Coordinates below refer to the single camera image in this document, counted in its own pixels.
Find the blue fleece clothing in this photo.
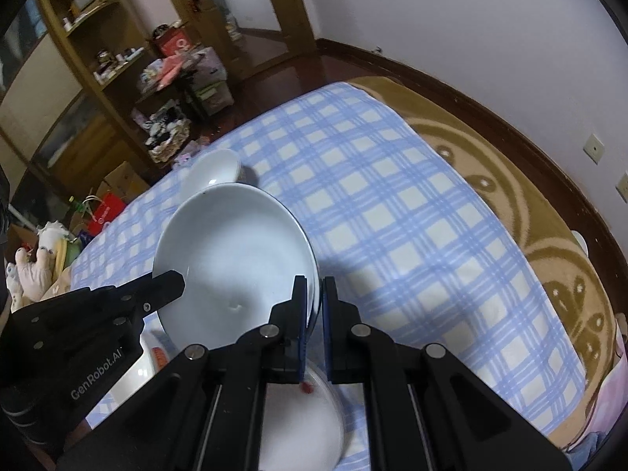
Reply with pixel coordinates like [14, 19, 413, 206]
[564, 429, 609, 455]

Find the pink cloth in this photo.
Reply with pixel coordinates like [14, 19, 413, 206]
[579, 314, 628, 452]

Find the blue checked cloth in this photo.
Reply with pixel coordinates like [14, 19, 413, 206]
[69, 81, 590, 471]

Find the wooden shelf cabinet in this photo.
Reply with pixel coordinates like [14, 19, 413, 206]
[0, 0, 165, 197]

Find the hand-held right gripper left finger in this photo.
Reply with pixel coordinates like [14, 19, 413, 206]
[56, 275, 310, 471]

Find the white cardboard box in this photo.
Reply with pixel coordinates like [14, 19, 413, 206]
[196, 78, 232, 116]

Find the brown flower print blanket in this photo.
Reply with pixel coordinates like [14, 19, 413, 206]
[39, 76, 628, 452]

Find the cream plush toy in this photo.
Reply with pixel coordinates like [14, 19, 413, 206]
[6, 248, 54, 305]

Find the red box with white logo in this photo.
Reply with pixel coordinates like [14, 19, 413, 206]
[157, 27, 192, 57]

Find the red paper bag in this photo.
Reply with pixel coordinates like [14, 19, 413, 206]
[86, 194, 123, 236]

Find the white cherry print plate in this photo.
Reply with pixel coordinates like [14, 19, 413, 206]
[257, 360, 345, 471]
[152, 183, 321, 349]

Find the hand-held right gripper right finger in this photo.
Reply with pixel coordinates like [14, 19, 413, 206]
[321, 276, 574, 471]

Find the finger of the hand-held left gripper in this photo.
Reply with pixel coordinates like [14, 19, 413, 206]
[110, 270, 186, 322]

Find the white fluffy plush toy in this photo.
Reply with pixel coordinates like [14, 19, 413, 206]
[37, 221, 69, 256]

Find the wicker basket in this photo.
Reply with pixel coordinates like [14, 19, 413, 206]
[147, 118, 192, 164]

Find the large white bowl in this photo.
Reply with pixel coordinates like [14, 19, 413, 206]
[181, 148, 242, 198]

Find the pink paper bag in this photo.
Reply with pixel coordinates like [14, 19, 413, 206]
[154, 56, 199, 90]

